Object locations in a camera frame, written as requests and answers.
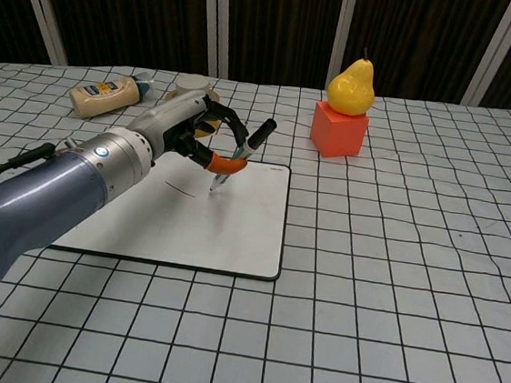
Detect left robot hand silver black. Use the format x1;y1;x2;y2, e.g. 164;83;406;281
123;85;256;177

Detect green whiteboard marker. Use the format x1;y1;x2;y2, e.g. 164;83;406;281
208;113;278;198

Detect white dry-erase board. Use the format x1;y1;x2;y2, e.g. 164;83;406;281
46;139;294;283

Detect small white cylinder jar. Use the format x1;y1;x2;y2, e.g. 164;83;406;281
174;72;212;101

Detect yellowish clear tape roll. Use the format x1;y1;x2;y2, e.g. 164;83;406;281
159;83;225;141

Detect mayonnaise squeeze bottle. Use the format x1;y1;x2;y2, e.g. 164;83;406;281
66;66;155;126

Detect orange cube block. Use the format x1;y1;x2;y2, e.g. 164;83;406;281
307;99;371;162

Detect yellow pear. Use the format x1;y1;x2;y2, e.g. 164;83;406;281
324;43;381;119

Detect white black-grid tablecloth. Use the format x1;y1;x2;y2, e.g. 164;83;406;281
0;52;511;383

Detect white screen frame post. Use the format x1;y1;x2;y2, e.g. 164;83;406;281
2;0;75;66
325;0;360;93
459;0;511;111
193;0;236;80

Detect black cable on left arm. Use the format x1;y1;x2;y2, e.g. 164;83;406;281
0;136;58;201

